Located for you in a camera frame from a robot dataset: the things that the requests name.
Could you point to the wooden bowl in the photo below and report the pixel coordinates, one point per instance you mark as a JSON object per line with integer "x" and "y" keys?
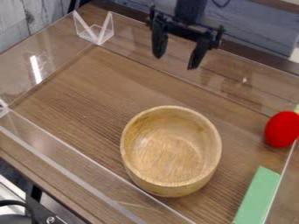
{"x": 171, "y": 150}

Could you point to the clear acrylic enclosure wall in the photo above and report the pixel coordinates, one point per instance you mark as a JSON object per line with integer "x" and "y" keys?
{"x": 68, "y": 95}

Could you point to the clear acrylic corner bracket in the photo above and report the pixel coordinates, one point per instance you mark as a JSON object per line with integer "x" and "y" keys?
{"x": 96, "y": 34}

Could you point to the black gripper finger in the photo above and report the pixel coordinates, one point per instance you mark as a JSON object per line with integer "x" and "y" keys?
{"x": 159, "y": 37}
{"x": 198, "y": 53}

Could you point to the green tape strip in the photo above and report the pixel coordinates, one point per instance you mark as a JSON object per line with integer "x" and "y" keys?
{"x": 255, "y": 203}

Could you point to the red plush strawberry toy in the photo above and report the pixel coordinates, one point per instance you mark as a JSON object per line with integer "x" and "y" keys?
{"x": 282, "y": 128}

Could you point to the black metal table bracket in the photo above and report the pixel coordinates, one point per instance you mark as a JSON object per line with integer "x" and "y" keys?
{"x": 44, "y": 216}

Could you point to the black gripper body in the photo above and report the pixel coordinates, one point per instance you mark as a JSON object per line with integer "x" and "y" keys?
{"x": 186, "y": 20}

